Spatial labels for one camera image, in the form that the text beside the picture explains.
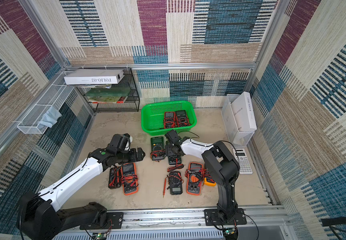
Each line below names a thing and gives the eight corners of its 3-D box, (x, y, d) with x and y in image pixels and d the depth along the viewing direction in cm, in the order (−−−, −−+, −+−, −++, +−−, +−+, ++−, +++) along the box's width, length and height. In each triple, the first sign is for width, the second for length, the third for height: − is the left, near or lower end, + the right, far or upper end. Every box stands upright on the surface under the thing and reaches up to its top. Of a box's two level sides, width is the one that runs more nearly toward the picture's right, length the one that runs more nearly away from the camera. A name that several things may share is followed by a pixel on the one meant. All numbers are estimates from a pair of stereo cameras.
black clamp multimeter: (169, 195, 82) (168, 192, 79) (169, 174, 90) (169, 171, 86) (182, 195, 82) (182, 192, 79) (181, 174, 90) (182, 171, 86)
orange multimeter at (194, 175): (186, 195, 82) (186, 192, 78) (185, 165, 93) (185, 162, 89) (204, 195, 82) (206, 192, 78) (201, 165, 93) (202, 162, 89)
